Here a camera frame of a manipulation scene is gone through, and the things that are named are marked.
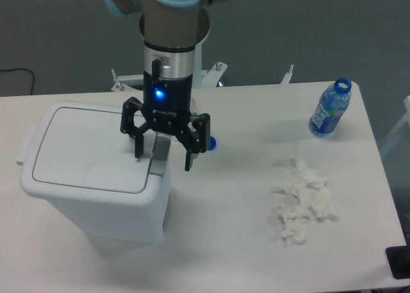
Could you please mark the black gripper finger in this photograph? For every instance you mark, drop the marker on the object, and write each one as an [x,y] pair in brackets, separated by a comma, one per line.
[181,130]
[127,124]

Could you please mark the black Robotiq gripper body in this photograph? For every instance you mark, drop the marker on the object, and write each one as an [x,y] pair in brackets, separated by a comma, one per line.
[166,104]

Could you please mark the white trash can lid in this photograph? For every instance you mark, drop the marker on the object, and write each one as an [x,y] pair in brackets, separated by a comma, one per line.
[84,148]

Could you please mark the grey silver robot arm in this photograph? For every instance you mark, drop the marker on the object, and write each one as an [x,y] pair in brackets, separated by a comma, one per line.
[171,30]

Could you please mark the blue bottle cap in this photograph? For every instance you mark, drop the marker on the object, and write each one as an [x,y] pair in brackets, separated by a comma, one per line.
[212,143]

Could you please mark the white trash can body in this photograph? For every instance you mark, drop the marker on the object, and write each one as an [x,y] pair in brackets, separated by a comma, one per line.
[116,215]

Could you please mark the clear small plastic bottle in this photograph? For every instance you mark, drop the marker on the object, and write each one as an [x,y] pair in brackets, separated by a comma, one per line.
[194,111]

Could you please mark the crumpled white tissue pile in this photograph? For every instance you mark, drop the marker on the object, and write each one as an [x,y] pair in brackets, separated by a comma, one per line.
[306,196]

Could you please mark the blue plastic drink bottle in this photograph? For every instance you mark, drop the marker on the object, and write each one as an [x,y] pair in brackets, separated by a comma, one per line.
[331,106]

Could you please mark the black device at edge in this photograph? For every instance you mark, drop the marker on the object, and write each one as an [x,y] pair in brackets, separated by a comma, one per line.
[398,259]

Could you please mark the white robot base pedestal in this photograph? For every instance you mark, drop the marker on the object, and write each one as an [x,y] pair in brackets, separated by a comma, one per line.
[201,78]

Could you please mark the white chair frame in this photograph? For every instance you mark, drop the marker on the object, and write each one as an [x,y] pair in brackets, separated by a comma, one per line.
[396,133]

